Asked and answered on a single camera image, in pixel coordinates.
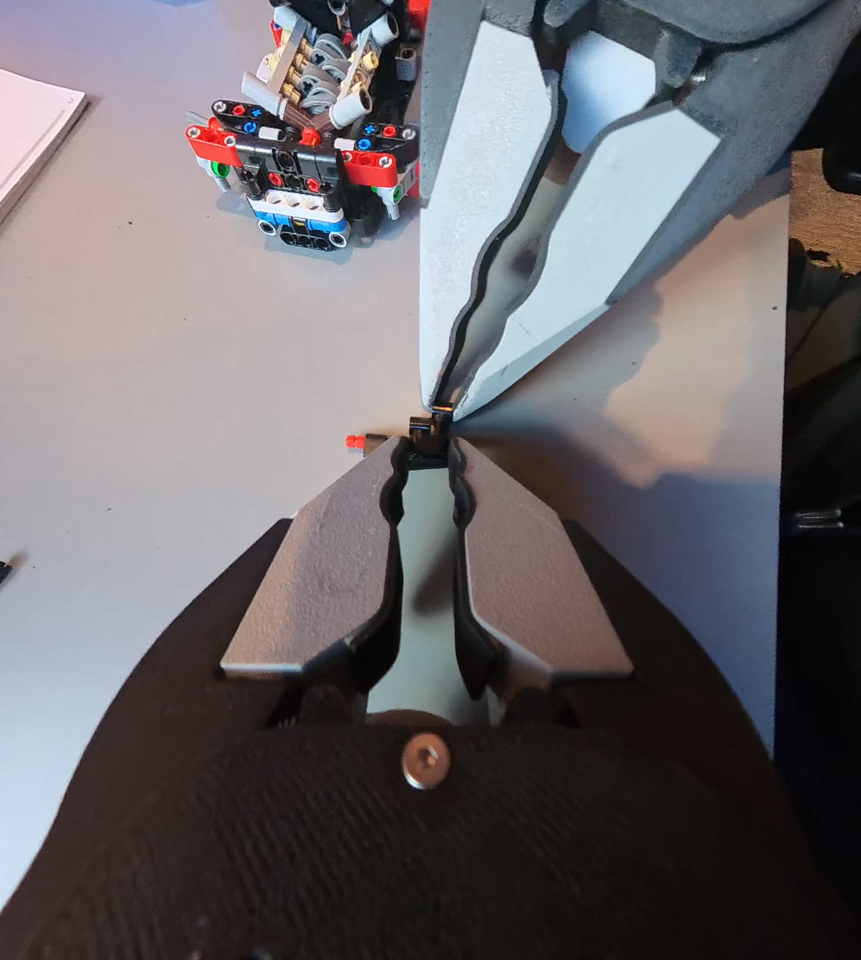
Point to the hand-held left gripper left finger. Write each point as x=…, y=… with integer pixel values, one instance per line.
x=310, y=585

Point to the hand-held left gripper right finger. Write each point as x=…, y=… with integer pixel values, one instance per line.
x=543, y=592

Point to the grey desk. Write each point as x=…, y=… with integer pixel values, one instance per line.
x=175, y=375

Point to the open instruction book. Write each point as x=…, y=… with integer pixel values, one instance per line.
x=3, y=135

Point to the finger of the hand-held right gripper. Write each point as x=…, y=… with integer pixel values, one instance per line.
x=625, y=210
x=468, y=187

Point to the small black pin connector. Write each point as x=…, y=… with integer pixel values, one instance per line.
x=443, y=410

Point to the black hinged brick piece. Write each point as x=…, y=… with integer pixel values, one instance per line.
x=430, y=431

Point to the toy brick car model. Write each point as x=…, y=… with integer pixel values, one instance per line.
x=303, y=165

